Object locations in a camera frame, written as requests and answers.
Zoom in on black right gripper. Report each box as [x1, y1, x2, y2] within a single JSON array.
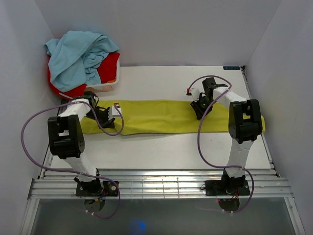
[[190, 96, 216, 120]]

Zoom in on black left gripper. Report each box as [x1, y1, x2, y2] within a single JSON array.
[[85, 107, 115, 129]]

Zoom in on yellow-green trousers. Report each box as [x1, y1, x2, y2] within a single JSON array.
[[81, 100, 229, 136]]

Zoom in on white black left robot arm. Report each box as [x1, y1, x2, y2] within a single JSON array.
[[47, 92, 115, 196]]

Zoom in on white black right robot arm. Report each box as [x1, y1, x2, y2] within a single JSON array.
[[186, 75, 263, 198]]

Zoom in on white plastic laundry basket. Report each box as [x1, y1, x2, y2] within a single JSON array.
[[85, 59, 120, 93]]

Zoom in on red garment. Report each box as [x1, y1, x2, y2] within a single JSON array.
[[47, 52, 120, 100]]

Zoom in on blue logo sticker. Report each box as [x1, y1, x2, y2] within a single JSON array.
[[223, 66, 241, 71]]

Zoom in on light blue garment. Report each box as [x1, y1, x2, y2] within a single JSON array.
[[45, 30, 119, 92]]

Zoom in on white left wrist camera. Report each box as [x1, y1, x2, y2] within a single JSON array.
[[108, 103, 122, 119]]

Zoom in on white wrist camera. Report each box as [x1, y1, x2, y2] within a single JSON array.
[[186, 88, 201, 102], [108, 103, 122, 119]]

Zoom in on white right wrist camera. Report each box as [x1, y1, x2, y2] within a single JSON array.
[[186, 88, 201, 102]]

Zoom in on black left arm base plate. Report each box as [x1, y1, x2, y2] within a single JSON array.
[[75, 180, 118, 197]]

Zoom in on white wire grid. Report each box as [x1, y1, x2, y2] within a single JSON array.
[[121, 178, 205, 199]]

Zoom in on aluminium table frame rails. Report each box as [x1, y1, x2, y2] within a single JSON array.
[[20, 65, 306, 235]]

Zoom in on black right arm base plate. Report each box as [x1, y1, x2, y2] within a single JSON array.
[[200, 180, 250, 196]]

